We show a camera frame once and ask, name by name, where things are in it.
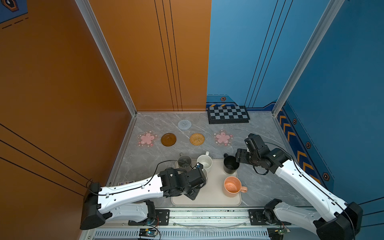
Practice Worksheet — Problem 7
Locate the circuit board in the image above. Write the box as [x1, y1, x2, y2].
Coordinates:
[267, 228, 291, 240]
[138, 228, 161, 240]

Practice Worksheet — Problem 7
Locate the orange mug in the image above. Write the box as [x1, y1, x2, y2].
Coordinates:
[223, 176, 248, 198]

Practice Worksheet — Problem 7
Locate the grey woven round coaster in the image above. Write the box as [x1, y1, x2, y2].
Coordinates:
[178, 120, 192, 131]

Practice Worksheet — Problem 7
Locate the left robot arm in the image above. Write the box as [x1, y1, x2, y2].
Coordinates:
[80, 164, 207, 230]

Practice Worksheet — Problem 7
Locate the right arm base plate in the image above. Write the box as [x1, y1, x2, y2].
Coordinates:
[248, 209, 282, 226]

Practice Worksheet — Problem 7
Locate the white speckled mug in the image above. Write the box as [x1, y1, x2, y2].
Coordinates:
[197, 152, 213, 173]

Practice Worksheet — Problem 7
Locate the right circuit board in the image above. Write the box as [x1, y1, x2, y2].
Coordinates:
[267, 228, 291, 240]

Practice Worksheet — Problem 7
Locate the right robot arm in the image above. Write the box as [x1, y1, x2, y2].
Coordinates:
[235, 149, 363, 240]

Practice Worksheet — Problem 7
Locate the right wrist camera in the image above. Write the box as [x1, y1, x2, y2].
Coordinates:
[245, 134, 269, 153]

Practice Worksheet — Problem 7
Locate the pink flower coaster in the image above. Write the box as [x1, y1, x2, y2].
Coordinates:
[137, 130, 158, 148]
[213, 130, 234, 147]

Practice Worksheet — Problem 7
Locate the rattan woven round coaster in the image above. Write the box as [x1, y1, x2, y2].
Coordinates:
[190, 133, 205, 146]

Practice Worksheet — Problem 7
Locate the aluminium front rail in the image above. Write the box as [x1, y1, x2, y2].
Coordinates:
[78, 206, 344, 240]

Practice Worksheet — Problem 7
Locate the black chessboard box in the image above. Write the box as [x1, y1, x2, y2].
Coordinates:
[207, 105, 250, 124]

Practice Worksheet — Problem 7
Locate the cream serving tray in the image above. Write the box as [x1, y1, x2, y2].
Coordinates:
[171, 159, 242, 208]

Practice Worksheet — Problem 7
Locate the black mug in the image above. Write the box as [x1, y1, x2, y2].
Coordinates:
[224, 154, 240, 175]

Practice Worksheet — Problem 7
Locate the grey mug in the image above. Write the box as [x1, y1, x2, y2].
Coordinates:
[178, 153, 192, 171]

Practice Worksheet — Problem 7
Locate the brown wooden round coaster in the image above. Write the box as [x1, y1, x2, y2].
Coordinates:
[161, 133, 177, 147]

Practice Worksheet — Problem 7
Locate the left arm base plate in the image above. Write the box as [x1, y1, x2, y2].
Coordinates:
[128, 209, 170, 227]

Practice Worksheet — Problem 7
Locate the purple card box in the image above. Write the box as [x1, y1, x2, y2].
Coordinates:
[118, 181, 135, 186]

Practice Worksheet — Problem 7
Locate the left circuit board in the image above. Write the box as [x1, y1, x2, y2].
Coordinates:
[138, 228, 161, 240]

